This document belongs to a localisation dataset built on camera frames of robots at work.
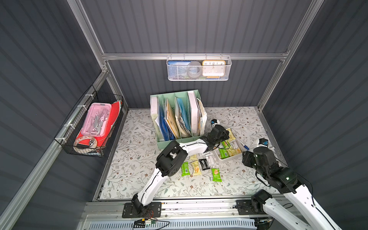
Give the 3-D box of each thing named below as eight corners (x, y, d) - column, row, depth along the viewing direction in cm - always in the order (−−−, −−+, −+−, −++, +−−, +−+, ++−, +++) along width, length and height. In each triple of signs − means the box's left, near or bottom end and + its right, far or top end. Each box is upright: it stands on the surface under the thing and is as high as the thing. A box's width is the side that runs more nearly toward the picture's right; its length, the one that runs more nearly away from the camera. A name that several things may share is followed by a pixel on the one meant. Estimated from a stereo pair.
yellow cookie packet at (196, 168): (193, 176, 87) (193, 174, 85) (191, 163, 92) (191, 161, 90) (201, 175, 87) (201, 173, 85) (198, 162, 92) (198, 160, 91)
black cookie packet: (202, 170, 89) (203, 169, 87) (199, 160, 93) (199, 159, 91) (209, 168, 90) (209, 167, 88) (205, 159, 94) (205, 157, 92)
